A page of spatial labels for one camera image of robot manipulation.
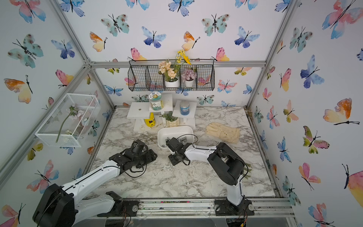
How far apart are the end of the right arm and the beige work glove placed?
0.35 meters

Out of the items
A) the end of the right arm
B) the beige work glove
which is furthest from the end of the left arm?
the beige work glove

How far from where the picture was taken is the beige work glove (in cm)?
103

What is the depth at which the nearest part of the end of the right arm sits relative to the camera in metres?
0.68
